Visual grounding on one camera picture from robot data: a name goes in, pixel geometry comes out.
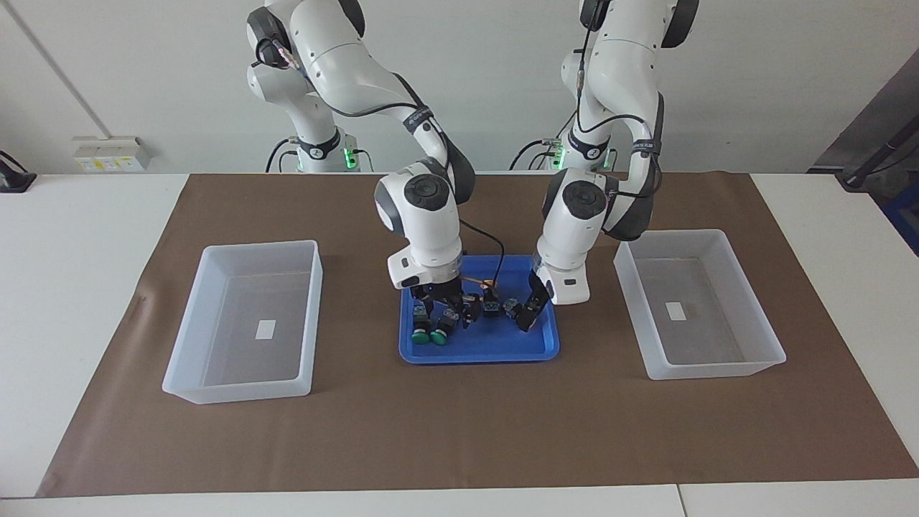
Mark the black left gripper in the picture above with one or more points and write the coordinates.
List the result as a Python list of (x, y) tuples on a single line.
[(540, 283)]

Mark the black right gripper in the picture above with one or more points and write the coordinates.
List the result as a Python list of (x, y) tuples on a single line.
[(439, 291)]

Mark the yellow push button switch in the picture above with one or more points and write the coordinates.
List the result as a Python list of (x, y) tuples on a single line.
[(512, 309), (492, 303)]

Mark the green push button switch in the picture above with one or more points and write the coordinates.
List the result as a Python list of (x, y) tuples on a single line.
[(420, 335), (440, 337)]

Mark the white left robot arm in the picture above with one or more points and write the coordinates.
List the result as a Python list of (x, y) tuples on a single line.
[(574, 237)]

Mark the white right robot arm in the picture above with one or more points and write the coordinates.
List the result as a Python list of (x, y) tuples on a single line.
[(423, 215)]

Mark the blue plastic tray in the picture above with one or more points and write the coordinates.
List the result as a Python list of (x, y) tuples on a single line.
[(488, 345)]

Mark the brown paper table mat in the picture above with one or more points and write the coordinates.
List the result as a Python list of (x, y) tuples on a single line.
[(459, 431)]

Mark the small white sticker label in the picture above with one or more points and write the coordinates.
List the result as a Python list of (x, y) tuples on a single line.
[(266, 329), (674, 310)]

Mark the translucent white plastic box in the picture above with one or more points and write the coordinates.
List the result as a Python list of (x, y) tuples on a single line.
[(718, 316), (237, 337)]

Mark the black tripod stand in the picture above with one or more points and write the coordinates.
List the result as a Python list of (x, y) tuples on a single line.
[(872, 159)]

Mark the blue crate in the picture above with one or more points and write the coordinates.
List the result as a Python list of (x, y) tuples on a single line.
[(906, 215)]

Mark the black desk object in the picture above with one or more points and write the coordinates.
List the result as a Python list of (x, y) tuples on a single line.
[(14, 178)]

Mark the white wall outlet box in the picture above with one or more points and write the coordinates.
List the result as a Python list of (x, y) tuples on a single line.
[(111, 154)]

